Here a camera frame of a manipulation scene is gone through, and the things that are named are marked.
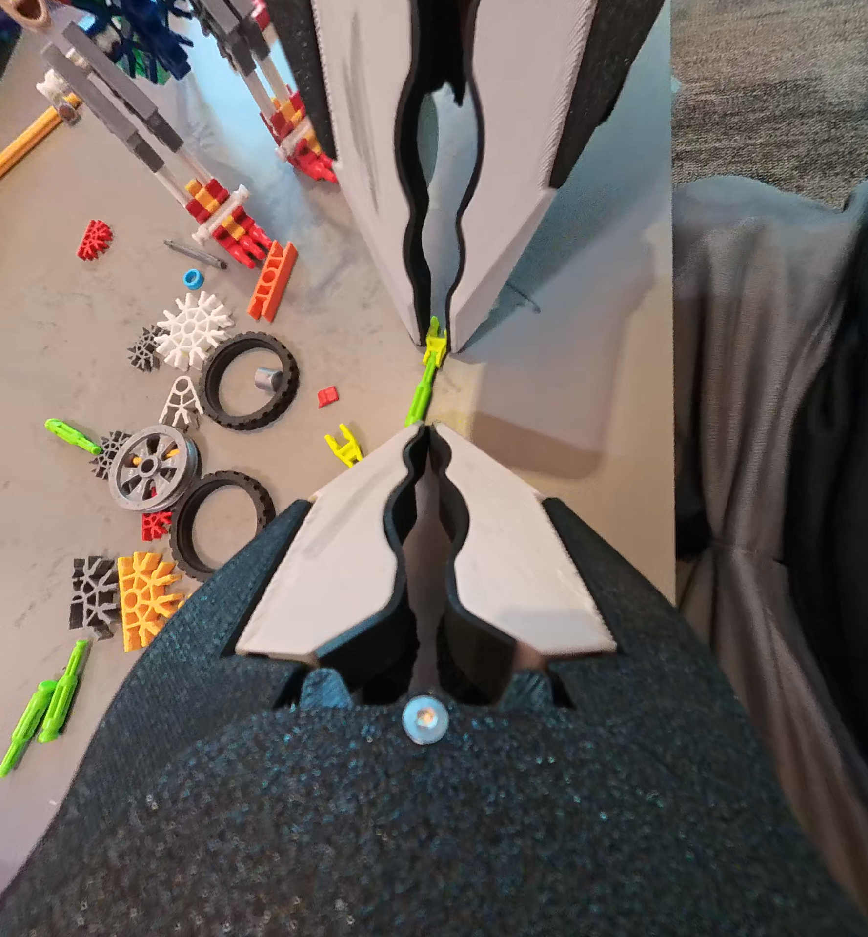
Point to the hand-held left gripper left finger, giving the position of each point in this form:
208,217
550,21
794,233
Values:
324,578

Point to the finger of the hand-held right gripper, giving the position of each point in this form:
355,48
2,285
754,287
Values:
364,146
521,146

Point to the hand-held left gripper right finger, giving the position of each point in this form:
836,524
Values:
521,571

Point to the green plastic rod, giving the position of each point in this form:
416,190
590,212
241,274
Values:
420,395
73,436
64,692
27,725

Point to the small yellow clip connector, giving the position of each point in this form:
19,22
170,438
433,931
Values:
344,448
435,348

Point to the black rubber toy tyre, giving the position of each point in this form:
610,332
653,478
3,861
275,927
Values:
247,422
181,534

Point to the orange ladder-shaped connector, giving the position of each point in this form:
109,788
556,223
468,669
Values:
273,282

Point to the small red connector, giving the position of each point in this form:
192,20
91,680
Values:
155,525

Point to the yellow fan-shaped connector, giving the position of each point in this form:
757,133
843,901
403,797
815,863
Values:
148,600

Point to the small red plastic piece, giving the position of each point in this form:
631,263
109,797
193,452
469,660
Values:
328,397

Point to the short grey rod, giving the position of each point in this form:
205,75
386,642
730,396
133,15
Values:
194,254

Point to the grey plastic spacer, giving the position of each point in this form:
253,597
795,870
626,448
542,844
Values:
267,380

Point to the grey spoked wheel hub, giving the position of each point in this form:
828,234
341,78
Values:
146,466

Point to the dark grey connector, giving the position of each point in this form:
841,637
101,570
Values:
93,596

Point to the white triangular connector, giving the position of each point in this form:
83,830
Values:
183,388

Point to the toy construction model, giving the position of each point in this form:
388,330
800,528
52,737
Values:
123,121

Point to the white snowflake connector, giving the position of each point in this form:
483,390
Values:
194,331

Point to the red snowflake connector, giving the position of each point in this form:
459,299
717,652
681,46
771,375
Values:
95,240

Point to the grey garment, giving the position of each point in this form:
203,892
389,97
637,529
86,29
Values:
741,366

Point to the long yellow rod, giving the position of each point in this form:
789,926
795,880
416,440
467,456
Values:
16,152

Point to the black garment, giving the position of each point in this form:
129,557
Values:
858,439

